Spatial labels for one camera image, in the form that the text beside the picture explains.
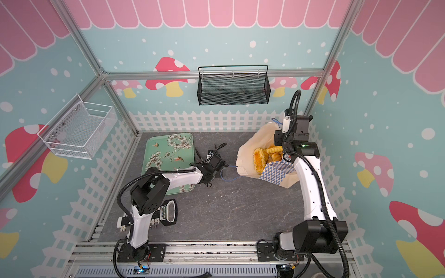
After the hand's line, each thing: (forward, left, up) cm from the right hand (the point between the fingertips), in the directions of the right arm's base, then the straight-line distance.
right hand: (281, 131), depth 77 cm
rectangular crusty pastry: (+2, +6, -22) cm, 23 cm away
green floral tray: (+12, +61, -31) cm, 70 cm away
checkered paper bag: (-11, -2, -17) cm, 20 cm away
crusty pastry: (+5, -3, -19) cm, 20 cm away
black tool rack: (-27, +53, -30) cm, 67 cm away
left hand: (-1, +33, -30) cm, 45 cm away
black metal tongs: (+8, +41, -30) cm, 52 cm away
